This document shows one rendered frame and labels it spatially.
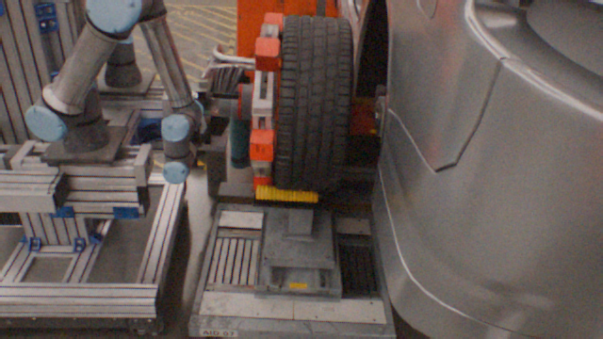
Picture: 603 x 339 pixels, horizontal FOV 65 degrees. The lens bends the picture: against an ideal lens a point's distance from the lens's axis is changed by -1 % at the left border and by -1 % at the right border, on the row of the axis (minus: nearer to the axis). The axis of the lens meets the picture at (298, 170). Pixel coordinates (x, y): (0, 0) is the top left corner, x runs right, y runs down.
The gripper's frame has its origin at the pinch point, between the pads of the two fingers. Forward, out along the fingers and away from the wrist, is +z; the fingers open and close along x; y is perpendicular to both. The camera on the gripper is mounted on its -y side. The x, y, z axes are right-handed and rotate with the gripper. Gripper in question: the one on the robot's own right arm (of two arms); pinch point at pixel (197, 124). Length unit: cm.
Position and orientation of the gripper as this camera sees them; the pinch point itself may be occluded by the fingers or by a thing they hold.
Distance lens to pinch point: 173.4
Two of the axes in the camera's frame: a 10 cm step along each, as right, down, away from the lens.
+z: 0.1, -5.6, 8.3
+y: 0.7, -8.3, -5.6
